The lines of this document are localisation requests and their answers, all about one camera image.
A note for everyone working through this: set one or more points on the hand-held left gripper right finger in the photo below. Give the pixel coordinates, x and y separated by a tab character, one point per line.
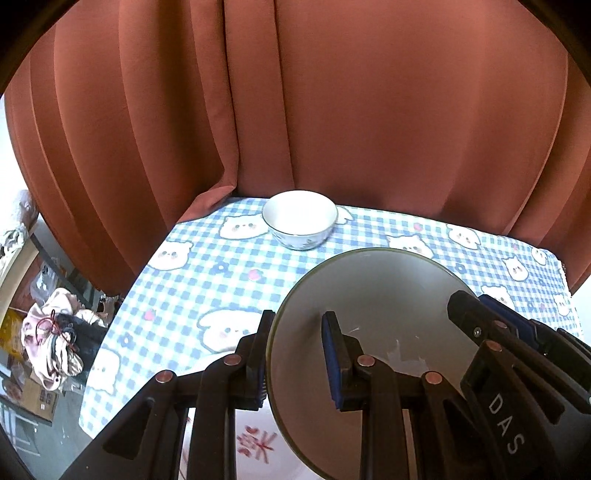
330	355

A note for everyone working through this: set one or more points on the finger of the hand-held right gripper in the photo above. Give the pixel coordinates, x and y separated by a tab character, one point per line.
466	309
508	314

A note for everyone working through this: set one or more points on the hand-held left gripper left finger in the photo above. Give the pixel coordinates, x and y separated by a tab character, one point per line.
256	364

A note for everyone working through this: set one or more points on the white bowl blue print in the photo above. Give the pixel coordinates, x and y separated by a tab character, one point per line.
369	295

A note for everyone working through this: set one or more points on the blue checkered bear tablecloth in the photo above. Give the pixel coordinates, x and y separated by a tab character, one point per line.
207	286

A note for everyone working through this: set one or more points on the white bowl leaf print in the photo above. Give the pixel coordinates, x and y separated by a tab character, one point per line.
300	217

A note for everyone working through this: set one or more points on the dark cloth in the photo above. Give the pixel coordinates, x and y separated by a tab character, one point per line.
85	337

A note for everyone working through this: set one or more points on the cardboard box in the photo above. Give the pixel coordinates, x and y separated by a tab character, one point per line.
44	401

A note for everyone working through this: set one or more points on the pink clothes pile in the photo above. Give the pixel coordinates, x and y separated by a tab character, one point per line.
44	323

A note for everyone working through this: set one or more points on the orange curtain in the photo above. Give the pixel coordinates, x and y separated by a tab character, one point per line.
369	115

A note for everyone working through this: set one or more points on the yellow box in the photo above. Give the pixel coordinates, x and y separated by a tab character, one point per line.
11	332

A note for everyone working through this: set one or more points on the cream wooden furniture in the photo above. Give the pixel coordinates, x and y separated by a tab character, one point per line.
18	258

